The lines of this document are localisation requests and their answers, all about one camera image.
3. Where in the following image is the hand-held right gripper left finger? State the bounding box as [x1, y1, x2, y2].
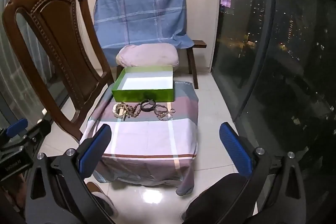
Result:
[25, 124, 116, 224]

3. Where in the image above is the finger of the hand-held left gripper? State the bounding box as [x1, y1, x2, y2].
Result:
[0, 118, 29, 139]
[22, 119, 52, 148]

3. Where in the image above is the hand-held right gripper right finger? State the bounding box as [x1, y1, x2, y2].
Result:
[219, 122, 315, 224]

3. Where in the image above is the cream wrist watch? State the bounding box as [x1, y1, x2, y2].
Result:
[113, 103, 129, 119]

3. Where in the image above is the brown and red bead bracelet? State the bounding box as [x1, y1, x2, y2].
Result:
[121, 102, 144, 121]

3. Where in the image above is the green cardboard box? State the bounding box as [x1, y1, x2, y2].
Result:
[112, 65, 174, 102]

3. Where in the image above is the pink bead bracelet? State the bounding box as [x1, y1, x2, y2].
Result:
[157, 110, 174, 122]

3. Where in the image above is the person's dark trouser leg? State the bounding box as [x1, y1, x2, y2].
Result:
[181, 174, 260, 224]

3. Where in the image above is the person's slipper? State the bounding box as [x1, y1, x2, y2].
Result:
[86, 181, 119, 217]

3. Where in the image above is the black wrist watch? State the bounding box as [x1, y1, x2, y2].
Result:
[140, 99, 156, 112]

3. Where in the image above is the carved wooden chair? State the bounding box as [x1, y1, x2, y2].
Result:
[2, 0, 117, 141]

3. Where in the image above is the dark wooden bench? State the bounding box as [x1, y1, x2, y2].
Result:
[115, 40, 207, 90]

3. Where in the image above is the pink pillow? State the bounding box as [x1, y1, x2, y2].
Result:
[116, 43, 180, 68]

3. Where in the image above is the blue plaid cloth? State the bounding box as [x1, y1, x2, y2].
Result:
[94, 0, 193, 49]

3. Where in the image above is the dark window frame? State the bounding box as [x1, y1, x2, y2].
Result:
[207, 0, 336, 188]

